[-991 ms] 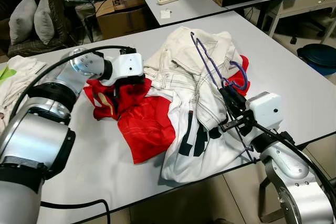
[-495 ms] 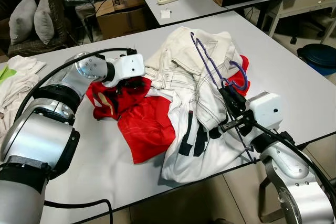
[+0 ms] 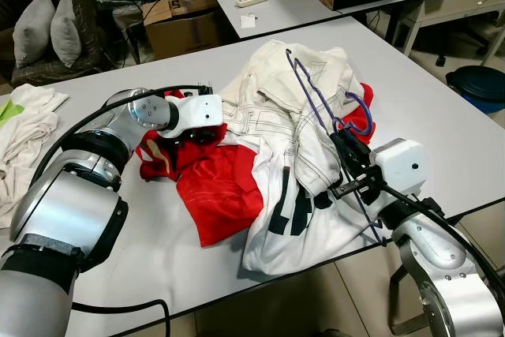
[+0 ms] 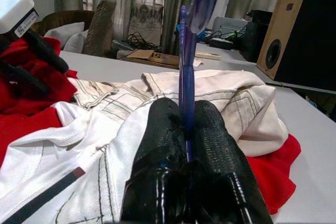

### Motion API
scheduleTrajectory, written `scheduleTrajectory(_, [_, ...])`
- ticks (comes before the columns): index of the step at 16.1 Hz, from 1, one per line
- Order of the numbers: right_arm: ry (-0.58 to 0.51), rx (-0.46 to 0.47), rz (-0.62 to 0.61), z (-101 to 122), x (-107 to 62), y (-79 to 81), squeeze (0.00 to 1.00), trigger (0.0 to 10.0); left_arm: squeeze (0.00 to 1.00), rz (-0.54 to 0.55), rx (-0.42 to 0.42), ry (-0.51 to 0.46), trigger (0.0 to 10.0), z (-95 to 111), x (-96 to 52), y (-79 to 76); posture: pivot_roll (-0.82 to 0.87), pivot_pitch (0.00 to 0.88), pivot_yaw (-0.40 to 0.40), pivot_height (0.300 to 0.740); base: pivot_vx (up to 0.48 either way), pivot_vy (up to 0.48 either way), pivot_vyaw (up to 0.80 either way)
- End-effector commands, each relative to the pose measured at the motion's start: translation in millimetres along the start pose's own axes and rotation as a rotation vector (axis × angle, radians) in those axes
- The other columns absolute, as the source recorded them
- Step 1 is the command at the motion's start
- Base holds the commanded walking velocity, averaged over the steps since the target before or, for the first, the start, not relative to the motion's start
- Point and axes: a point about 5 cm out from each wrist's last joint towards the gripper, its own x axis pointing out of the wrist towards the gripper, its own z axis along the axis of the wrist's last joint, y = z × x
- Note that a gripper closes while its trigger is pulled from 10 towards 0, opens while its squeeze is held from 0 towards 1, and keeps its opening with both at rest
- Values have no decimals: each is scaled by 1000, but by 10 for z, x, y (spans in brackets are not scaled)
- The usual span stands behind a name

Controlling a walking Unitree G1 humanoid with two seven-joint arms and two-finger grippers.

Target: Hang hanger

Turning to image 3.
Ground white t-shirt with black print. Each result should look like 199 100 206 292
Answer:
241 136 395 276

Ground purple clothes hanger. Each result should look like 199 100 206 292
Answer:
284 47 389 247

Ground white cloth with green tag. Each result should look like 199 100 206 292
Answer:
0 83 70 229

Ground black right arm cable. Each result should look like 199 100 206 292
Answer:
359 183 505 298

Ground cream white jeans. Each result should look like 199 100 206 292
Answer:
221 39 368 196

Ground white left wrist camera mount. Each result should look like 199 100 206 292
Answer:
170 94 224 139

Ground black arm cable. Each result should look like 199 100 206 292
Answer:
30 83 214 188
359 183 505 298

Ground dark wicker chair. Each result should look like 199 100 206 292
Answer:
0 0 107 89

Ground white background table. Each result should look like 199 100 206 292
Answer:
201 0 427 39

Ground plain red garment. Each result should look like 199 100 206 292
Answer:
345 83 376 144

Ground grey pillow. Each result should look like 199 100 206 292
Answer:
12 0 56 69
50 0 84 68

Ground open brown cardboard box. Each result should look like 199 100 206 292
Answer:
142 0 223 60

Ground red shirt with printed patch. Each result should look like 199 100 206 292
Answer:
136 88 267 249

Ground dark blue round bin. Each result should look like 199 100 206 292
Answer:
446 65 505 114

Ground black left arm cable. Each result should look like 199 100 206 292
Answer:
30 83 214 188

